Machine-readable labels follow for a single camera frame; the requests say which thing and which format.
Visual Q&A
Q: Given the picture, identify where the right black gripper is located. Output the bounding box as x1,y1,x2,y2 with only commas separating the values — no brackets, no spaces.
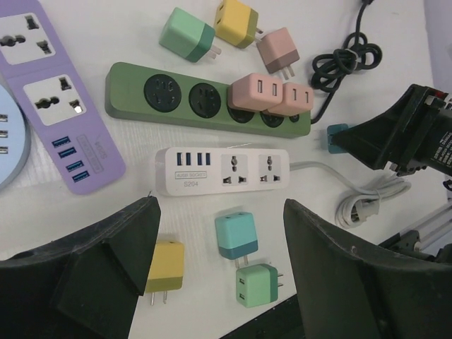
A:
335,84,448,177

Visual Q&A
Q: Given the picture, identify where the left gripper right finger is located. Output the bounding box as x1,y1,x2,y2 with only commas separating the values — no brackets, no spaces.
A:
283,199,451,338

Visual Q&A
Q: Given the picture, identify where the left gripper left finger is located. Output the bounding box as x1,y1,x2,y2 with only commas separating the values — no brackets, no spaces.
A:
1,197,161,338

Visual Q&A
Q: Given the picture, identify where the teal charger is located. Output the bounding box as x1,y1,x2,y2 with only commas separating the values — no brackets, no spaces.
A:
215,212,258,269
318,124,350,155

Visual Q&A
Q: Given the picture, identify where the pink charger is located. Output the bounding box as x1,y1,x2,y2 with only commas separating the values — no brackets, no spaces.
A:
256,27,300,80
268,82,314,117
227,73,283,112

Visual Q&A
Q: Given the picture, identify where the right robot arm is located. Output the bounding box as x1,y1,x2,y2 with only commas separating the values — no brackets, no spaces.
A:
331,84,451,177

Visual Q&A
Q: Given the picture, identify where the yellow charger near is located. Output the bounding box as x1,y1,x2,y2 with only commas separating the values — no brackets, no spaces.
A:
145,240,184,306

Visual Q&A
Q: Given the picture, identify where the yellow charger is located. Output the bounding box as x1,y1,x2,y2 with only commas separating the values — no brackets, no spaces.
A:
145,240,184,306
214,0,263,49

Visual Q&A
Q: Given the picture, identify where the green charger near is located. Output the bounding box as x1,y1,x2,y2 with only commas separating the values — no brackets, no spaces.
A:
236,263,282,308

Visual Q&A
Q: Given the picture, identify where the green charger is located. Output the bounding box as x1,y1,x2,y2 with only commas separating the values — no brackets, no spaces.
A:
236,263,282,308
159,7,222,63

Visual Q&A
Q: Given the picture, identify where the white power strip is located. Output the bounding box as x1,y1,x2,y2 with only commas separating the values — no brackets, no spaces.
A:
155,147,290,197

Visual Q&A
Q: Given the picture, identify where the round blue power strip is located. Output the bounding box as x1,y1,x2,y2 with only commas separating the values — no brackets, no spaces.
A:
0,86,31,189

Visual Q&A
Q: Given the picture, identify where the yellow charger far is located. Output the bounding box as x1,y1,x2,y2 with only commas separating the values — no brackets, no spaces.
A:
214,0,263,49

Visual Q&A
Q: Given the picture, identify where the green power strip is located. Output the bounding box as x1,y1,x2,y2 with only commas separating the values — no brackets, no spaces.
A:
105,62,311,138

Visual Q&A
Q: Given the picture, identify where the purple power strip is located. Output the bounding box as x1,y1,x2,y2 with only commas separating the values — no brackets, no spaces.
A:
1,1,126,194

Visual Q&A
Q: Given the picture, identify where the green charger far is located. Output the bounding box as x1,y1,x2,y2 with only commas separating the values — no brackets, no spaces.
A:
159,7,222,63

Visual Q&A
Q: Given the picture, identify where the black power cord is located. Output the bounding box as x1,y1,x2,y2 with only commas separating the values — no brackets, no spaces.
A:
309,0,383,124

